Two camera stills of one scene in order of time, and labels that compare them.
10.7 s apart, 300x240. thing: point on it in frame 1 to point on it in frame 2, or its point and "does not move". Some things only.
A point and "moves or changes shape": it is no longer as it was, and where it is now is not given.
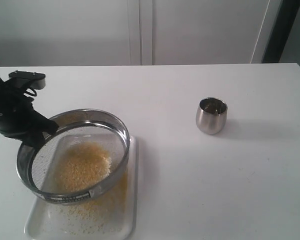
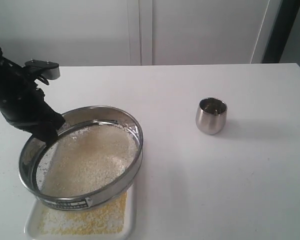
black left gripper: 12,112 to 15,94
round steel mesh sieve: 82,159 moves or changes shape
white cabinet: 103,32 does not move
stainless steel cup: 211,115 does not move
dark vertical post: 288,12 does not move
